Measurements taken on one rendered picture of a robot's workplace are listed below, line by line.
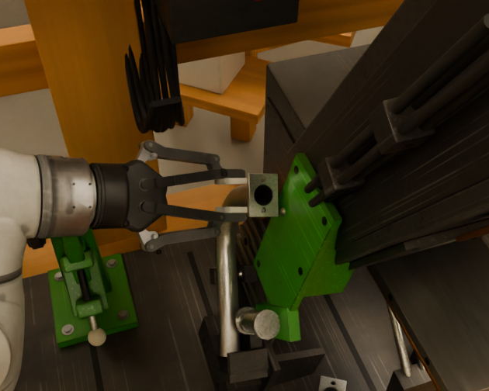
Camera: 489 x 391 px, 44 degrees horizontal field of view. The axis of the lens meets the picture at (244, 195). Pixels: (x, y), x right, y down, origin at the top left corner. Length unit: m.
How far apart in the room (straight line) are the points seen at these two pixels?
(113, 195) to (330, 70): 0.42
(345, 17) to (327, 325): 0.53
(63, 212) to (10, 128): 2.28
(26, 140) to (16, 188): 2.20
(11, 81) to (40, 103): 2.00
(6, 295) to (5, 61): 0.44
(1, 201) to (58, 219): 0.06
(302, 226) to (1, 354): 0.36
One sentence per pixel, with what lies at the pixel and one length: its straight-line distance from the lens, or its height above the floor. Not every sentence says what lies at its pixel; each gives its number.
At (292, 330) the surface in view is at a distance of 0.80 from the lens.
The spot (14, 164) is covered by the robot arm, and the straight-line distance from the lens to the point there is 0.65.
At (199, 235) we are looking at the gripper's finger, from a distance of 0.74.
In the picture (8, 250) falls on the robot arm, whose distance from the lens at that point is 0.66.
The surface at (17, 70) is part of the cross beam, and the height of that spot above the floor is 1.23.
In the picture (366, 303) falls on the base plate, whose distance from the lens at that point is 1.07.
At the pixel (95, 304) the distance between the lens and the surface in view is 0.96.
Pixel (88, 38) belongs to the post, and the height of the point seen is 1.32.
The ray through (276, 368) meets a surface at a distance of 0.90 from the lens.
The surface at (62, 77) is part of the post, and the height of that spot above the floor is 1.26.
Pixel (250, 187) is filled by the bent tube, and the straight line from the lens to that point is 0.76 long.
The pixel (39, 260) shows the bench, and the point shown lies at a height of 0.88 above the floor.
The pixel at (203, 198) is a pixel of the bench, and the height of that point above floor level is 0.88.
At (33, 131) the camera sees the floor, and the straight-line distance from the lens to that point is 2.87.
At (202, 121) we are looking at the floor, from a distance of 2.78.
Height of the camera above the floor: 1.78
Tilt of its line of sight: 47 degrees down
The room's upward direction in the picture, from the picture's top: straight up
